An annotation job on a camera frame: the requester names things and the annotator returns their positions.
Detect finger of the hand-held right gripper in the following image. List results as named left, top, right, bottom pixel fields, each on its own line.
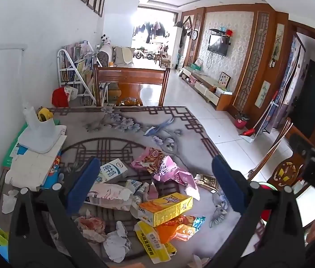
left=289, top=132, right=315, bottom=159

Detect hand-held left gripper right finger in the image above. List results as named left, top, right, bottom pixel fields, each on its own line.
left=202, top=155, right=306, bottom=268

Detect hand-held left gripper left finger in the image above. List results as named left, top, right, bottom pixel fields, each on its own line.
left=8, top=156, right=110, bottom=268

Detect dark patterned box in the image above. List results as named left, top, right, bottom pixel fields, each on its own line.
left=194, top=174, right=219, bottom=193

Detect crushed pink and white carton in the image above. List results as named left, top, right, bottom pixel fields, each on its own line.
left=84, top=183, right=134, bottom=211

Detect large pink biscuit bag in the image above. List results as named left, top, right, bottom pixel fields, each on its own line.
left=152, top=156, right=200, bottom=199

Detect blue snack wrapper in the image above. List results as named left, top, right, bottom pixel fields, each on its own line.
left=192, top=216, right=206, bottom=232

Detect red bin with green rim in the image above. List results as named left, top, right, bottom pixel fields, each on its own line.
left=254, top=183, right=276, bottom=253

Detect orange snack wrapper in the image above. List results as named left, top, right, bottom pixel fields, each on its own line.
left=156, top=215, right=200, bottom=242

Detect yellow and orange box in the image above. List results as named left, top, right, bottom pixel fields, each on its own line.
left=138, top=192, right=194, bottom=227

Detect pink noodle snack bag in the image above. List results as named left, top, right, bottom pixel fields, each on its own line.
left=131, top=147, right=172, bottom=179

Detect white and blue milk carton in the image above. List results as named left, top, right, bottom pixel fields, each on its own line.
left=96, top=159, right=129, bottom=185

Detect wooden chair with carved back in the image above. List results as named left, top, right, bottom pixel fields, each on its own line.
left=247, top=117, right=315, bottom=199

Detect crumpled pinkish paper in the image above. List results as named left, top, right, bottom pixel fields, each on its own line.
left=75, top=209, right=108, bottom=242

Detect dark entrance door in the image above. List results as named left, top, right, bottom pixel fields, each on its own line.
left=287, top=59, right=315, bottom=138

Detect red dustpan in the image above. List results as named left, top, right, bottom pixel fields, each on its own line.
left=240, top=128, right=257, bottom=138

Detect floral printed tablecloth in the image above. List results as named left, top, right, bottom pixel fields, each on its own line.
left=0, top=105, right=248, bottom=268

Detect stack of books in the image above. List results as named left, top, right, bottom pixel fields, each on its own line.
left=5, top=123, right=66, bottom=192

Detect tall blue printed box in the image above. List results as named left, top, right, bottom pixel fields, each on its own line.
left=275, top=33, right=306, bottom=129

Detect crumpled white tissue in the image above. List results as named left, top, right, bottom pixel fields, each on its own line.
left=103, top=221, right=131, bottom=263
left=2, top=190, right=20, bottom=214

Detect hanging flower scroll picture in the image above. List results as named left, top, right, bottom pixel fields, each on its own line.
left=255, top=80, right=271, bottom=109
left=269, top=24, right=285, bottom=68

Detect small red floor bin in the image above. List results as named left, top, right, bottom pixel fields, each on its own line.
left=234, top=112, right=250, bottom=130

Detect yellow round object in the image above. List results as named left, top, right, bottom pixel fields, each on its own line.
left=37, top=107, right=54, bottom=122

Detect flattened yellow box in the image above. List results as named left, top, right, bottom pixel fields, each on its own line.
left=134, top=220, right=177, bottom=264

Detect red bag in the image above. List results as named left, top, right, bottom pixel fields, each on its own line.
left=52, top=87, right=70, bottom=108

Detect snack pack on chair seat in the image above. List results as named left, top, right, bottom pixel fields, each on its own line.
left=120, top=97, right=141, bottom=107

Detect low wooden television cabinet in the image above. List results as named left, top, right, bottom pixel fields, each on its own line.
left=181, top=67, right=233, bottom=111

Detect white book rack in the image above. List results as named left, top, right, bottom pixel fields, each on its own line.
left=57, top=42, right=97, bottom=107

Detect wooden chair with slatted back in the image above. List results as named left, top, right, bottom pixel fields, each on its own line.
left=93, top=64, right=172, bottom=107

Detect white scooter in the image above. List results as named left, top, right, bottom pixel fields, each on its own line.
left=134, top=49, right=158, bottom=60

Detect hanging clothes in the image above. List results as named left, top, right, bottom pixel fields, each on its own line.
left=134, top=21, right=172, bottom=44

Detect wall-mounted television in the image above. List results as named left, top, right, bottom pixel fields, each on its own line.
left=208, top=35, right=229, bottom=56

